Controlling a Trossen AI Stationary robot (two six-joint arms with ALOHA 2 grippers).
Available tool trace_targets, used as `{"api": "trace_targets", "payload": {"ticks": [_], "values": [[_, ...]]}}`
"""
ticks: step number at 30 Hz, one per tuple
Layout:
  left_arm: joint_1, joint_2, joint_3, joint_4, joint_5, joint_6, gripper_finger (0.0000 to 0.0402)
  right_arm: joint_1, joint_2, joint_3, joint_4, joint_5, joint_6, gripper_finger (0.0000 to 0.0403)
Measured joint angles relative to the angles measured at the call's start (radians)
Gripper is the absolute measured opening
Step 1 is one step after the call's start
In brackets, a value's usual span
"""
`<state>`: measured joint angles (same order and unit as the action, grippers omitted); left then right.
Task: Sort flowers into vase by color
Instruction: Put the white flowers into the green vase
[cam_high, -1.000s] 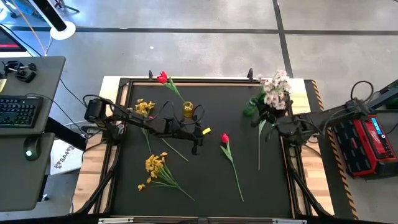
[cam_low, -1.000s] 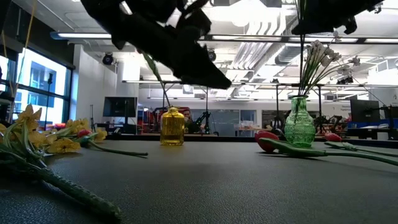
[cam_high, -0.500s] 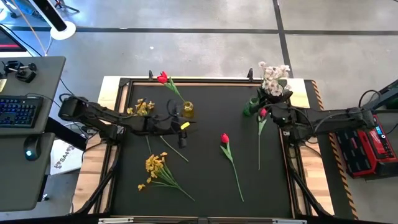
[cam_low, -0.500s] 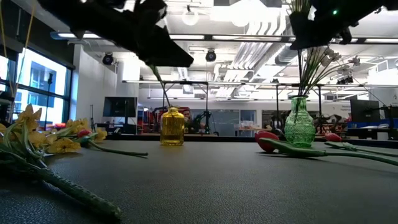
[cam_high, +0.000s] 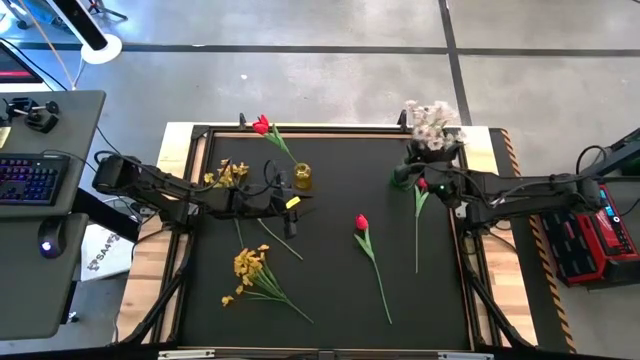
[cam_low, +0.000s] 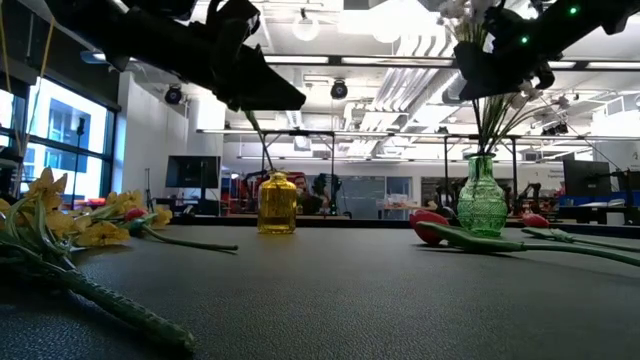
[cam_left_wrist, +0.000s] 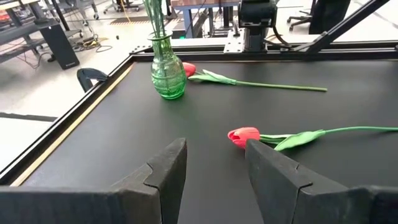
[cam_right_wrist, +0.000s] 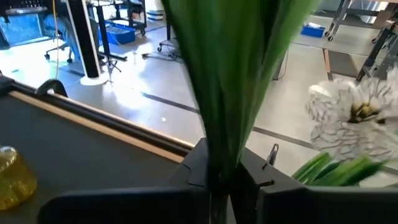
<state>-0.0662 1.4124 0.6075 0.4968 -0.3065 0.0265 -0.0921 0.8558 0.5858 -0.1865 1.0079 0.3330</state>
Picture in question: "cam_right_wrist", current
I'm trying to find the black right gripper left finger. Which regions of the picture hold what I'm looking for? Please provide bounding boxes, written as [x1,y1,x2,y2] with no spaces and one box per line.
[37,138,211,224]

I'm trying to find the yellow hanging cable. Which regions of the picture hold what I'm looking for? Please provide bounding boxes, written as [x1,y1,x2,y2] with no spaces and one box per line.
[51,0,60,80]

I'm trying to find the office chair with casters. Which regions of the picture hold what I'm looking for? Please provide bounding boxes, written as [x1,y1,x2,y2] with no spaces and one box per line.
[43,18,103,63]

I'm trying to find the grey table leg with casters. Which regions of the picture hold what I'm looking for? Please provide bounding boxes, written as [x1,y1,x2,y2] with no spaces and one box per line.
[325,0,354,42]

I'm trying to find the black table edge rail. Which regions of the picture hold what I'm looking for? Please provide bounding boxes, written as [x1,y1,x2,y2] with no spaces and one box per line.
[0,74,195,164]

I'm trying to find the white flower bunch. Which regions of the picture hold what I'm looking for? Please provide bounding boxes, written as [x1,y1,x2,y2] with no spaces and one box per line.
[160,0,321,224]
[292,63,398,188]

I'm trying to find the black curved clamp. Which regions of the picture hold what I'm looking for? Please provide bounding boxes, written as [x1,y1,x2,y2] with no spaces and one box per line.
[34,78,68,98]

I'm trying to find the blue plastic bin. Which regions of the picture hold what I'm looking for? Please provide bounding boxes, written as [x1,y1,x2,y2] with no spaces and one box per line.
[104,20,137,45]

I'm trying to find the black caster base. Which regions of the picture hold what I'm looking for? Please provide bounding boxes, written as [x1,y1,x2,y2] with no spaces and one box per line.
[157,12,183,59]

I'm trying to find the blue partition panel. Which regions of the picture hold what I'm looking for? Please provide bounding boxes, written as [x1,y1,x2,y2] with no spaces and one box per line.
[0,12,47,47]

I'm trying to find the black metal table frame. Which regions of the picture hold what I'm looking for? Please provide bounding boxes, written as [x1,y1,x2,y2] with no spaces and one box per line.
[356,21,398,82]

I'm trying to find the black column white base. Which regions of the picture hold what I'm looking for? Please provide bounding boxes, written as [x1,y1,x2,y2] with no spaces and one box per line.
[67,0,108,86]

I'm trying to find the black rolling cart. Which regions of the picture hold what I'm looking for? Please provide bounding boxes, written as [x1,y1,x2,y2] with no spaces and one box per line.
[123,0,147,35]

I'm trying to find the blue plastic box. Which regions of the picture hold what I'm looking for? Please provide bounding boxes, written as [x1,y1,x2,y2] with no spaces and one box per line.
[300,22,326,39]

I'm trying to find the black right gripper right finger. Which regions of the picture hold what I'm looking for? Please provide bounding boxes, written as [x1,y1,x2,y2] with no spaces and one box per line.
[229,147,398,224]

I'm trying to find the yellow glass vase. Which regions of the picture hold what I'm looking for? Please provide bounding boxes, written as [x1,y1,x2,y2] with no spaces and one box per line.
[0,145,38,212]

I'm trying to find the black floor stand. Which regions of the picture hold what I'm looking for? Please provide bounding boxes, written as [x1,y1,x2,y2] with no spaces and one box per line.
[93,0,128,74]

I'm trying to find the person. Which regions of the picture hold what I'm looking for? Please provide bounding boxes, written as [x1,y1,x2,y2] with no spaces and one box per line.
[42,0,81,63]

